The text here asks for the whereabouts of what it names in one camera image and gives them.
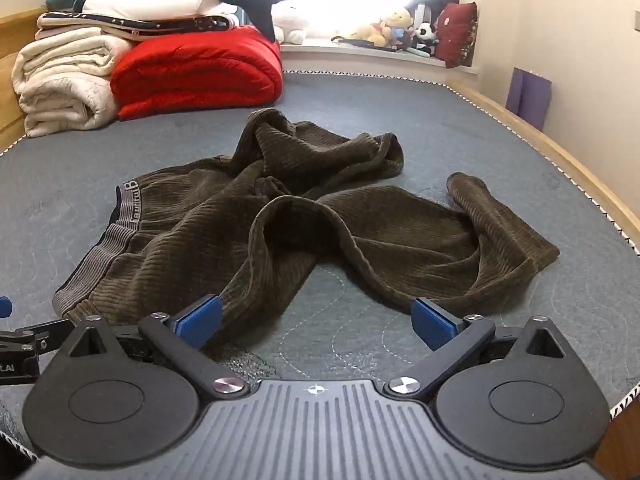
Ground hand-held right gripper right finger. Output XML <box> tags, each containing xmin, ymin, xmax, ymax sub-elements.
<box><xmin>382</xmin><ymin>297</ymin><xmax>572</xmax><ymax>403</ymax></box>

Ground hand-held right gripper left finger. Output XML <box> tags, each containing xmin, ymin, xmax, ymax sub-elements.
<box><xmin>62</xmin><ymin>294</ymin><xmax>247</xmax><ymax>402</ymax></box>

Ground brown corduroy pants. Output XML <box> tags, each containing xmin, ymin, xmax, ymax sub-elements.
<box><xmin>52</xmin><ymin>107</ymin><xmax>561</xmax><ymax>357</ymax></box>

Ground cream folded blanket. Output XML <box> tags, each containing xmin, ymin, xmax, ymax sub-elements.
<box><xmin>11</xmin><ymin>27</ymin><xmax>135</xmax><ymax>139</ymax></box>

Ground purple board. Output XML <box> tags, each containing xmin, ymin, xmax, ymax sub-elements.
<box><xmin>505</xmin><ymin>67</ymin><xmax>554</xmax><ymax>131</ymax></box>

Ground red folded quilt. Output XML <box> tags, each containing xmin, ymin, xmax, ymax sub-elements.
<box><xmin>110</xmin><ymin>24</ymin><xmax>284</xmax><ymax>121</ymax></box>

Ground red cushion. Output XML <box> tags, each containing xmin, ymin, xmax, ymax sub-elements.
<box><xmin>432</xmin><ymin>2</ymin><xmax>479</xmax><ymax>69</ymax></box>

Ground small yellow plush toy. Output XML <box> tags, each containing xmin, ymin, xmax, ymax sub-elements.
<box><xmin>349</xmin><ymin>21</ymin><xmax>392</xmax><ymax>49</ymax></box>

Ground white plush toy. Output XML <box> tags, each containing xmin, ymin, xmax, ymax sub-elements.
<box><xmin>272</xmin><ymin>2</ymin><xmax>309</xmax><ymax>45</ymax></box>

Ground white folded blanket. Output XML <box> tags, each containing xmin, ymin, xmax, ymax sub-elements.
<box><xmin>75</xmin><ymin>0</ymin><xmax>239</xmax><ymax>21</ymax></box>

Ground wooden bed frame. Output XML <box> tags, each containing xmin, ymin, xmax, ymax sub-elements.
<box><xmin>0</xmin><ymin>7</ymin><xmax>640</xmax><ymax>257</ymax></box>

